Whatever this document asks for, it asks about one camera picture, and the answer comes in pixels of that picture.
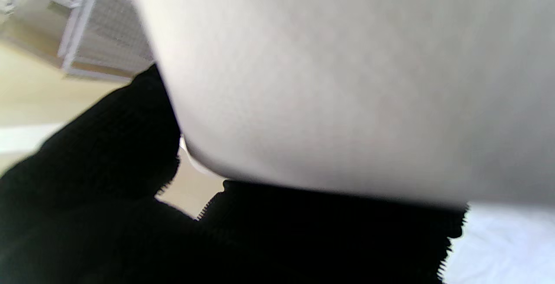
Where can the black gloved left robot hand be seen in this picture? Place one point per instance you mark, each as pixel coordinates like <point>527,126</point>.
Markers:
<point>86,214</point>

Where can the teal striped mouse pad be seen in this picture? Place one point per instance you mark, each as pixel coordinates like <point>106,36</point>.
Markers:
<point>347,80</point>

